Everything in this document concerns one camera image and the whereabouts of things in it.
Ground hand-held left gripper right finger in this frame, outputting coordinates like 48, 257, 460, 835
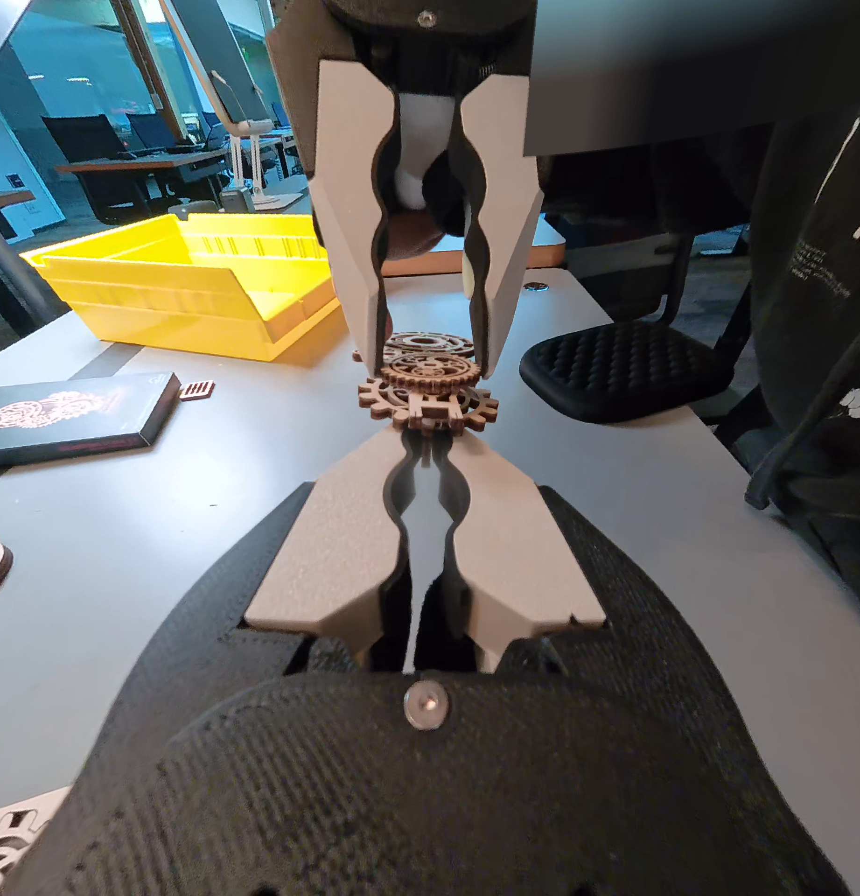
437, 430, 607, 672

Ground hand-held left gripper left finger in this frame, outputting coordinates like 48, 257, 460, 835
244, 423, 413, 669

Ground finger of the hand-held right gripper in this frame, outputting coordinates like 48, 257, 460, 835
309, 59, 403, 375
461, 70, 546, 379

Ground wooden gear assembly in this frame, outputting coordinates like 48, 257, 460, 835
356, 377, 501, 438

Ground small wooden gear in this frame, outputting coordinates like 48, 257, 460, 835
381, 352, 485, 389

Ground person's right hand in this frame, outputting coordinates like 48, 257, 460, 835
389, 211, 446, 262

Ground white laptop stand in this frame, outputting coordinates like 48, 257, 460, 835
220, 115, 291, 207

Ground wooden background table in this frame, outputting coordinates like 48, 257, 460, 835
55, 148, 231, 211

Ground black mesh chair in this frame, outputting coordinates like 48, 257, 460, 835
519, 231, 753, 424

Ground yellow plastic bin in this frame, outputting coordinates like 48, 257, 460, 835
20, 212, 341, 363

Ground black puzzle box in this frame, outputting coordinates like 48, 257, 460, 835
0, 371, 182, 470

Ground person's black hoodie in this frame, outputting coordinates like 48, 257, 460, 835
710, 105, 860, 624

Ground wooden puzzle sheet with gears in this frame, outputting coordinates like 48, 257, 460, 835
0, 784, 74, 896

